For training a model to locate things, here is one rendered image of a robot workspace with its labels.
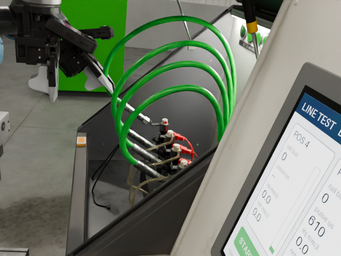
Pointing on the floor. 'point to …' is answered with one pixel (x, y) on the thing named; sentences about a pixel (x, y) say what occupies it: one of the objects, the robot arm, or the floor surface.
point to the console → (260, 112)
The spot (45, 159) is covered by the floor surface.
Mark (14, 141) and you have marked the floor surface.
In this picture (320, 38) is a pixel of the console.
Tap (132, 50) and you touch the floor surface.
